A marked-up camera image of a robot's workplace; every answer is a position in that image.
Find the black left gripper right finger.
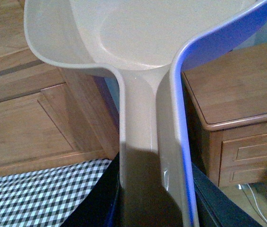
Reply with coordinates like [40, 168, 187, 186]
[192, 164, 261, 227]

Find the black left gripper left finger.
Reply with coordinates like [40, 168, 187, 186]
[62, 154, 121, 227]

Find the beige plastic dustpan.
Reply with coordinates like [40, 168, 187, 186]
[24, 0, 267, 227]

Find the lower wooden drawer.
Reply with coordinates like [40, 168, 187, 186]
[218, 166, 267, 187]

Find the wooden drawer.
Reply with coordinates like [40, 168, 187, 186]
[218, 166, 267, 187]
[221, 137, 267, 168]

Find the black white checkered bedsheet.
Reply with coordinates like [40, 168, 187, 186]
[0, 159, 111, 227]

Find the upper wooden drawer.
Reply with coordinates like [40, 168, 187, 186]
[221, 137, 267, 168]

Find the wooden nightstand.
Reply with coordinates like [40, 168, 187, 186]
[182, 43, 267, 186]

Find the wooden bed headboard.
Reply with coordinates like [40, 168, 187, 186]
[0, 0, 119, 176]

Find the white charging cable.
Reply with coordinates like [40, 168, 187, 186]
[241, 183, 267, 227]

